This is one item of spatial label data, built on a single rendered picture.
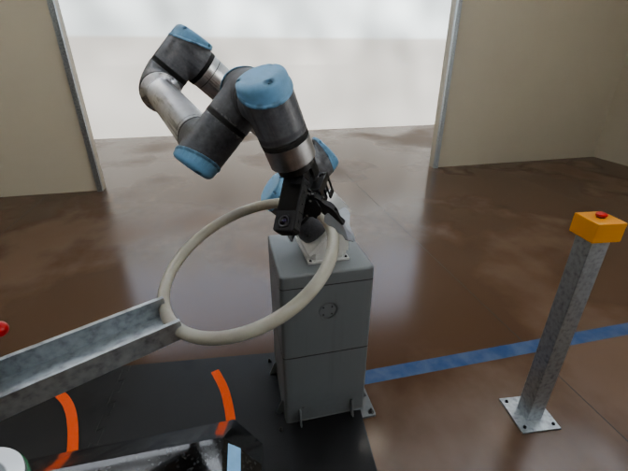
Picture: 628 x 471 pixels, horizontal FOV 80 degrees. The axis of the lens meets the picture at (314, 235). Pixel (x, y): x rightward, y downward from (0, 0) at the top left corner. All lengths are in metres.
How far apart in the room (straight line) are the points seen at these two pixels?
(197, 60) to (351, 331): 1.21
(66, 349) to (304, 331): 0.95
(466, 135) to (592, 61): 2.24
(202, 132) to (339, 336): 1.20
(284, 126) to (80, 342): 0.65
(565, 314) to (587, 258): 0.27
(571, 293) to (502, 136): 5.20
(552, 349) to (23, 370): 1.88
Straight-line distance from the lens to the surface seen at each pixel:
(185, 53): 1.28
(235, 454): 1.05
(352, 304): 1.63
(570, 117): 7.66
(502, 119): 6.80
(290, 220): 0.68
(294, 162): 0.68
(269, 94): 0.63
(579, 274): 1.82
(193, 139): 0.76
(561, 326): 1.94
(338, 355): 1.80
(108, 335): 1.00
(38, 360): 1.00
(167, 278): 1.06
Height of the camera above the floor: 1.64
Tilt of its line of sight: 26 degrees down
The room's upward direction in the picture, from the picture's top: straight up
